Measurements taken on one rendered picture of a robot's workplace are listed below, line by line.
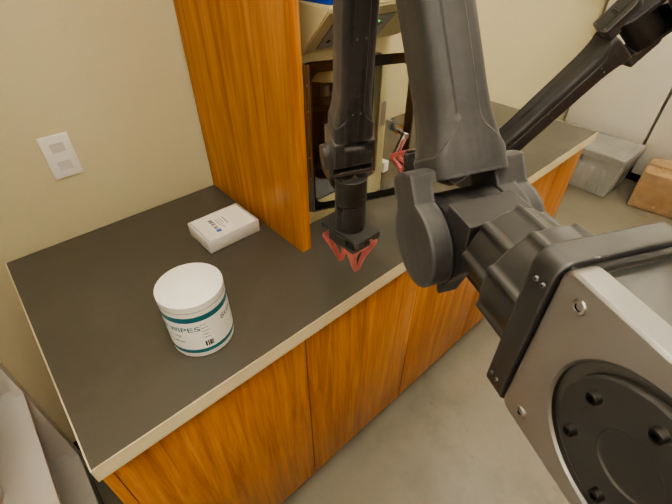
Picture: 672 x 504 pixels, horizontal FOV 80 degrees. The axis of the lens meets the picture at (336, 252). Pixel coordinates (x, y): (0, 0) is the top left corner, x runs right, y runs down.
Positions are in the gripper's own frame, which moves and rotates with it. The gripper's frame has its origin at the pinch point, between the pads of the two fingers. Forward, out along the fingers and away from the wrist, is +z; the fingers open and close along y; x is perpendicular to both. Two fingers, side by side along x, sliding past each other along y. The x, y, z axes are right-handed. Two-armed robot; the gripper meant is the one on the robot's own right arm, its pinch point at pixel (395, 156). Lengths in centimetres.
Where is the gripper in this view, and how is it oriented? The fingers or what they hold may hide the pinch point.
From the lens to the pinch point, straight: 112.6
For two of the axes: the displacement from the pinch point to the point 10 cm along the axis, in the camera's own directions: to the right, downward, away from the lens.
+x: 0.0, 8.8, 4.7
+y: -8.1, 2.8, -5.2
